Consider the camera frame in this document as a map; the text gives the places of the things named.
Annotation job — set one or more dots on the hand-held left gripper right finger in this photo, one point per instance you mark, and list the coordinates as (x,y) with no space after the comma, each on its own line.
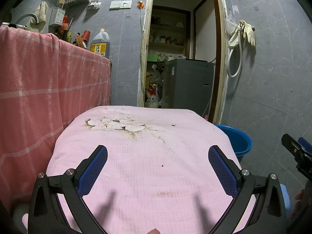
(223,170)

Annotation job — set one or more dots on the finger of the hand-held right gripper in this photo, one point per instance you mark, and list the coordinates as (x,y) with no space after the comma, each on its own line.
(306,142)
(291,145)

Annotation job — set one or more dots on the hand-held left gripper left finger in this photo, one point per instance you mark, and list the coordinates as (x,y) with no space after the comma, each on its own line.
(93,169)

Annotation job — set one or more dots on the blue plastic bucket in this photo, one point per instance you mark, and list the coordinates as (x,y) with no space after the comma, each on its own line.
(240,141)

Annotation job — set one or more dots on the person's right hand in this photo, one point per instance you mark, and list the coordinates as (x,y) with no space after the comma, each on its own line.
(298,197)

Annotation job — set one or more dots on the person's left hand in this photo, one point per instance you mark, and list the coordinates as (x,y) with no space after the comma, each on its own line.
(154,231)

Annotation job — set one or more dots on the pink floral blanket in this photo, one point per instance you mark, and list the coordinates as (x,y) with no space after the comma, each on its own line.
(151,156)

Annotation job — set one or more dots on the pink plaid cloth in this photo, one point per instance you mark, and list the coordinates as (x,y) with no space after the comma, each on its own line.
(48,90)

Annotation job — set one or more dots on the white rice sack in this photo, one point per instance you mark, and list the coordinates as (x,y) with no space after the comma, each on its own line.
(151,97)

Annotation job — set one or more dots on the grey washing machine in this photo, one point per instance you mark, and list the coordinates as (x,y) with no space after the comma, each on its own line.
(187,85)

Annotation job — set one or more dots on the yellow bag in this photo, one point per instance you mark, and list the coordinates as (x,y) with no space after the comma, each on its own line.
(148,78)

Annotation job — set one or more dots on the bundle of plastic bags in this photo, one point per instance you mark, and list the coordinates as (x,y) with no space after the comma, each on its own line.
(155,74)

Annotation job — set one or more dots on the cream rubber glove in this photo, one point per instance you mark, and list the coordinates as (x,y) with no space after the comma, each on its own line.
(234,37)
(251,35)

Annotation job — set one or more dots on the cooking oil jug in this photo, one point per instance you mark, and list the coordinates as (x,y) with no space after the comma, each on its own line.
(100,46)

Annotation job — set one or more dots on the green box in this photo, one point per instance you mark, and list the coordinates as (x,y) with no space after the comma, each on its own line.
(152,57)

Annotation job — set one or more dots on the brown sauce pouch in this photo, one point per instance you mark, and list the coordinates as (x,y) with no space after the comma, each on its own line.
(80,41)

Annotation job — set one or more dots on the red cup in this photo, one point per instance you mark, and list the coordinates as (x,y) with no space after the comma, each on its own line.
(85,36)

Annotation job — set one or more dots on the clear plastic bag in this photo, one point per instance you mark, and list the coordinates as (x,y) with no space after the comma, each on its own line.
(229,24)

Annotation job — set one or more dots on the wooden storage shelf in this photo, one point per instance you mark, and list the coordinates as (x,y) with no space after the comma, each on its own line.
(168,44)

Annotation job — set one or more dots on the red mesh bag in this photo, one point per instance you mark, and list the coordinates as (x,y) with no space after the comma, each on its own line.
(64,24)

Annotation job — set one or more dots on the white utensil holder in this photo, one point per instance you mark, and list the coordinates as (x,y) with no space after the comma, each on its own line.
(57,17)

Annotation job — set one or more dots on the beige hanging towel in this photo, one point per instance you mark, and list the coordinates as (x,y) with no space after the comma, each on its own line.
(39,17)

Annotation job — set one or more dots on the white plastic bag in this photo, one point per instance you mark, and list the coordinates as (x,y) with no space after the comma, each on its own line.
(94,3)

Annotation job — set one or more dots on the steel faucet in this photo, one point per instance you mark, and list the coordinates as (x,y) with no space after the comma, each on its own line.
(25,15)

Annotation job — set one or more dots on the white power outlet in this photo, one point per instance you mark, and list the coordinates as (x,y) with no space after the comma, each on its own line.
(126,4)

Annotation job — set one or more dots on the wooden door frame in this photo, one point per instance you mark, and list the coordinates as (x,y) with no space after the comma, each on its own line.
(144,53)

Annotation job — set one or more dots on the white light switch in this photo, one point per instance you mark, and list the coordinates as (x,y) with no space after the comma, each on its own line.
(115,4)

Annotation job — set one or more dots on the wall shelf rack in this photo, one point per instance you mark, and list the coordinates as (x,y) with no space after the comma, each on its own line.
(76,0)

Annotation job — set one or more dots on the orange wall hook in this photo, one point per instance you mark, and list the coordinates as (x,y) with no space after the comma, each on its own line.
(140,4)

